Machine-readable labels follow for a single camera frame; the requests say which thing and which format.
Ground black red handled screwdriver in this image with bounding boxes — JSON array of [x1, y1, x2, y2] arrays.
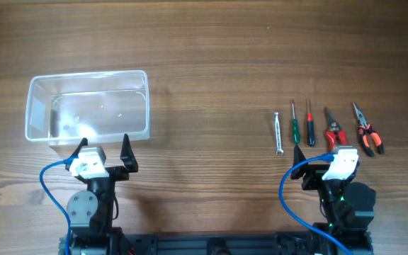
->
[[306, 98, 316, 147]]

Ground clear plastic container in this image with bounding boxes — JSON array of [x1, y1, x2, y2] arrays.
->
[[24, 70, 150, 146]]

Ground left blue cable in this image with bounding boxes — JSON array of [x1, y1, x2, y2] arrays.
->
[[39, 158, 77, 255]]

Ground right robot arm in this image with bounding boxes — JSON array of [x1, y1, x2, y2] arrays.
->
[[290, 145, 376, 254]]

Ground green handled screwdriver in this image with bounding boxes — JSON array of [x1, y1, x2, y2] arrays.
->
[[291, 100, 300, 145]]

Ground right blue cable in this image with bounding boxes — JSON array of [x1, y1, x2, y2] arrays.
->
[[278, 153, 353, 255]]

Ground silver combination wrench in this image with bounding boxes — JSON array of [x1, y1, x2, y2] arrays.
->
[[273, 111, 284, 156]]

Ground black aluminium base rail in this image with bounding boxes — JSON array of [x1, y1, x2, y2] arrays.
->
[[69, 232, 373, 255]]

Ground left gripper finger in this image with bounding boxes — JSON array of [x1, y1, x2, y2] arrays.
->
[[65, 137, 88, 170], [120, 134, 139, 173]]

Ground blue cable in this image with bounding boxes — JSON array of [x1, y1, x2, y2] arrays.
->
[[278, 153, 353, 255], [39, 158, 77, 255]]

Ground orange black needle-nose pliers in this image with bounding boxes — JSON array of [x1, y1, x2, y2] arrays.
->
[[353, 102, 385, 157]]

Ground red handled snips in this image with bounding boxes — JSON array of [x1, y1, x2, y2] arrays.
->
[[325, 108, 348, 152]]

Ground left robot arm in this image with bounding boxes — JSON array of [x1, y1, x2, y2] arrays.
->
[[58, 135, 138, 255]]

